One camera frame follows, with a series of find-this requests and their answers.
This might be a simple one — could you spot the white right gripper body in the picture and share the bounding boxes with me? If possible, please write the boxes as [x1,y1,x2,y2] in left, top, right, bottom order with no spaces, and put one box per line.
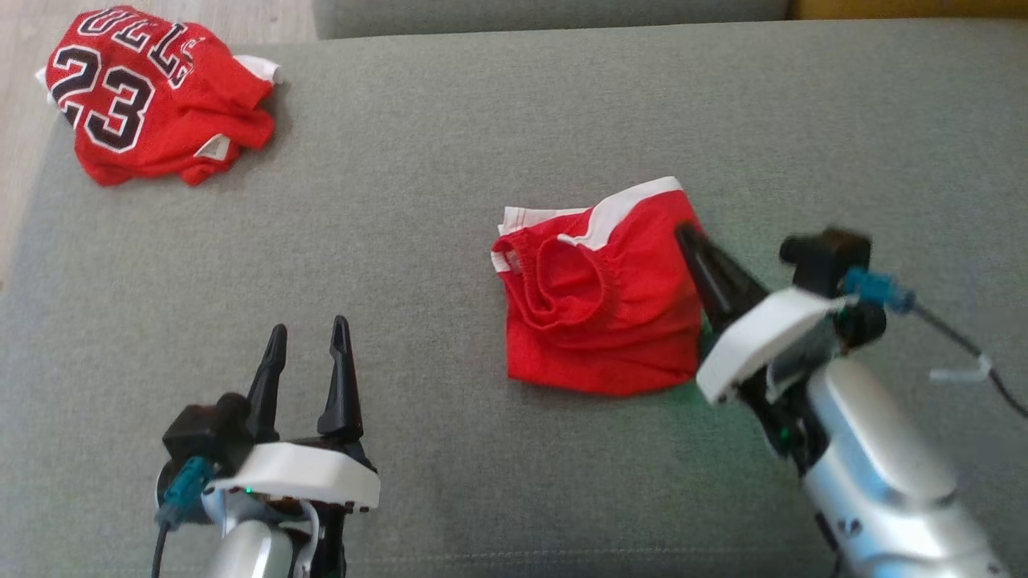
[695,287,844,476]

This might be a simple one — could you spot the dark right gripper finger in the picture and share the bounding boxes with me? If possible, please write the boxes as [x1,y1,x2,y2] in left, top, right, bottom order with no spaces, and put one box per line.
[679,237,744,332]
[676,223,770,310]

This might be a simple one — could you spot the red number 23 jersey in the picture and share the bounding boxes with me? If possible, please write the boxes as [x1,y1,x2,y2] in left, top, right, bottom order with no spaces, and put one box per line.
[35,6,284,187]

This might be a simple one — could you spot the grey sofa seat cushion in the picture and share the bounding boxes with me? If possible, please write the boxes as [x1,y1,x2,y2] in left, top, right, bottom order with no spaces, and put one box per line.
[0,20,1028,578]

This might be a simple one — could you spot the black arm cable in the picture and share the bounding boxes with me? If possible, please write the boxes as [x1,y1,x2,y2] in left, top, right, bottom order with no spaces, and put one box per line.
[151,522,173,578]
[912,303,1028,418]

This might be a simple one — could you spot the blue left cable connector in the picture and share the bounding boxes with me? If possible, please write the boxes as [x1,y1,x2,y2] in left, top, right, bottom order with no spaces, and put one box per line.
[157,458,214,531]

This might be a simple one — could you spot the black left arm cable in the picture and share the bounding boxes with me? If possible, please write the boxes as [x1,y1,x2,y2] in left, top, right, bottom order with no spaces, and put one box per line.
[151,522,173,578]

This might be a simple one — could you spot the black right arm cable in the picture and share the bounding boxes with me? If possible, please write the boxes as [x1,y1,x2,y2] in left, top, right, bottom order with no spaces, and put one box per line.
[912,303,1028,418]

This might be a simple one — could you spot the yellow object behind sofa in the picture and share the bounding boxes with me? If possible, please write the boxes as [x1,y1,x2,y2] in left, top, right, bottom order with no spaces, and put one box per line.
[791,0,1028,21]

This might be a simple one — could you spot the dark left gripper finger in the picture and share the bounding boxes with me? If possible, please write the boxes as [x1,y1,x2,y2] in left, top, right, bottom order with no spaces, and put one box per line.
[317,315,364,438]
[245,324,288,442]

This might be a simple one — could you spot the blue cable connector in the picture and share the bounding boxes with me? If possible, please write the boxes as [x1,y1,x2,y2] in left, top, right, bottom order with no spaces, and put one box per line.
[843,267,916,314]
[157,458,214,531]

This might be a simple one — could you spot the white cable label tag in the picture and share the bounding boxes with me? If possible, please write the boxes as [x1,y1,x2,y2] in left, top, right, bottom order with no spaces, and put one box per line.
[930,357,993,385]

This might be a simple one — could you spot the blue right cable connector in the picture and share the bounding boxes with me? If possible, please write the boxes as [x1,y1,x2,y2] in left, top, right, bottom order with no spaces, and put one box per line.
[843,267,916,314]

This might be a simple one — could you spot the grey sofa back cushion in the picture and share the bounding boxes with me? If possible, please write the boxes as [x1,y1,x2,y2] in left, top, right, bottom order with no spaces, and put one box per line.
[313,0,792,39]

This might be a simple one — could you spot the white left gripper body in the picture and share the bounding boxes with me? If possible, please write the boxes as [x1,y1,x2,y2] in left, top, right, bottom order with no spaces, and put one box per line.
[213,438,381,578]

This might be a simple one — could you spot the red white-trimmed shorts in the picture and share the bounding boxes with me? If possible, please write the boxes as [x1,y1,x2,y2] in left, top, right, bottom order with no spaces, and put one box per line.
[490,177,708,397]

